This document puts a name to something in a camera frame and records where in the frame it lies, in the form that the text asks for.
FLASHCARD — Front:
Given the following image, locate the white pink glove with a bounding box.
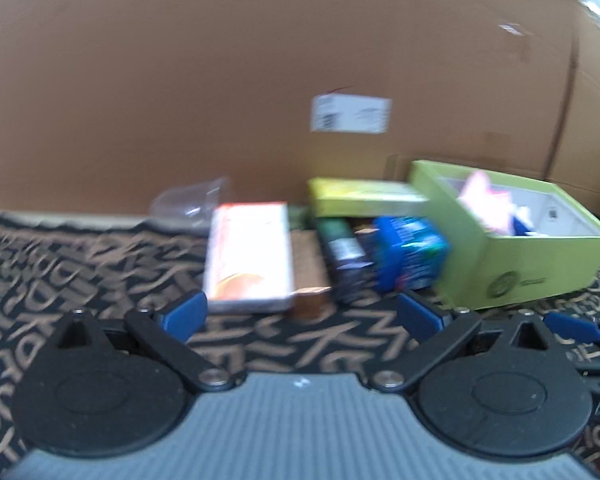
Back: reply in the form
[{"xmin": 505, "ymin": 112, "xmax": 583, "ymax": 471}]
[{"xmin": 457, "ymin": 170, "xmax": 516, "ymax": 235}]

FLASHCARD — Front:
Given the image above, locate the green cardboard storage box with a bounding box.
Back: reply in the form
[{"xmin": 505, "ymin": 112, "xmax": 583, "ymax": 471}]
[{"xmin": 408, "ymin": 159, "xmax": 600, "ymax": 309}]

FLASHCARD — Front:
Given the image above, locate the blue plastic container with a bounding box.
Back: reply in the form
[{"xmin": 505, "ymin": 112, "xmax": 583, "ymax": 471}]
[{"xmin": 374, "ymin": 216, "xmax": 450, "ymax": 294}]

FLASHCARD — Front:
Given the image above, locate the white flat box under gloves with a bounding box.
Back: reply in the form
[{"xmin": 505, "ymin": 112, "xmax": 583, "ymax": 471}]
[{"xmin": 202, "ymin": 202, "xmax": 294, "ymax": 314}]

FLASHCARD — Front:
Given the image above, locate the clear plastic cup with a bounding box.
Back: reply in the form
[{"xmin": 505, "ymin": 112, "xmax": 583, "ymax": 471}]
[{"xmin": 149, "ymin": 177, "xmax": 232, "ymax": 233}]

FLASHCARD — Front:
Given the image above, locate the dark small box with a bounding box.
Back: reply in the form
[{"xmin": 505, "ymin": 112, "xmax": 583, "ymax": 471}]
[{"xmin": 315, "ymin": 218, "xmax": 375, "ymax": 304}]

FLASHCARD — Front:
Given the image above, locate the brown wooden box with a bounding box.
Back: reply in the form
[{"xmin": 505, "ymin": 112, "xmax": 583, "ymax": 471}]
[{"xmin": 289, "ymin": 230, "xmax": 332, "ymax": 320}]

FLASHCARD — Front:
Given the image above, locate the yellow-green flat box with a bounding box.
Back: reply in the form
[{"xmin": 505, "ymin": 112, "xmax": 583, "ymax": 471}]
[{"xmin": 308, "ymin": 178, "xmax": 429, "ymax": 218}]

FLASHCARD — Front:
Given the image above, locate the white shipping label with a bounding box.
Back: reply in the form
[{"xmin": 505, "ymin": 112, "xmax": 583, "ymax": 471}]
[{"xmin": 310, "ymin": 93, "xmax": 392, "ymax": 134}]

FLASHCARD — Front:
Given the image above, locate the large brown cardboard box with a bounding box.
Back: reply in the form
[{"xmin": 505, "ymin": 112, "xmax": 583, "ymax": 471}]
[{"xmin": 0, "ymin": 0, "xmax": 600, "ymax": 214}]

